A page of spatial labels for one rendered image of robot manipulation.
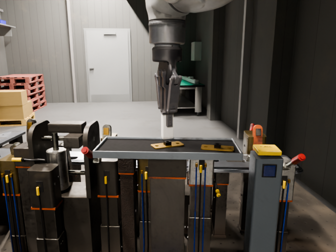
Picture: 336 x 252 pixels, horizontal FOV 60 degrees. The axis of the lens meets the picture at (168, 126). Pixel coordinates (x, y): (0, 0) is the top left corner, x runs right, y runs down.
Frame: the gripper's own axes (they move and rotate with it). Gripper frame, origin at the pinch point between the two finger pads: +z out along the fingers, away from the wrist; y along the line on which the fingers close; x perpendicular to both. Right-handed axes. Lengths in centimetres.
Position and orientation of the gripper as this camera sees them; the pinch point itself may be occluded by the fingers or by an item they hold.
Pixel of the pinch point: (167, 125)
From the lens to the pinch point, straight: 77.0
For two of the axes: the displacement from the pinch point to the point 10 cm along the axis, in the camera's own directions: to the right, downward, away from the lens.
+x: -9.2, 0.9, -3.7
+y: -3.8, -2.2, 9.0
